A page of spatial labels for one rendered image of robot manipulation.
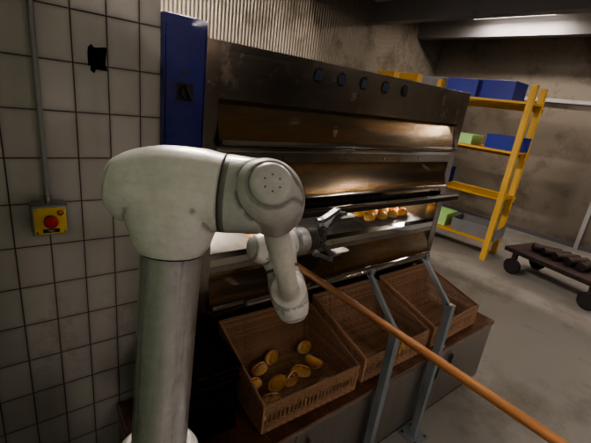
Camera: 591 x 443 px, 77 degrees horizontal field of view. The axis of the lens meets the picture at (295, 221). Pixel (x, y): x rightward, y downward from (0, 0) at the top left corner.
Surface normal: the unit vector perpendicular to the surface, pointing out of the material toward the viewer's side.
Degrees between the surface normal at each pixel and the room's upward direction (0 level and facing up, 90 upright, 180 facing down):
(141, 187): 78
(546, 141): 90
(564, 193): 90
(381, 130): 70
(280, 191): 57
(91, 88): 90
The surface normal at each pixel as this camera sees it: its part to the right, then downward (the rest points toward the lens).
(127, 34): 0.60, 0.32
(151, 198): -0.05, 0.32
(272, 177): 0.21, -0.18
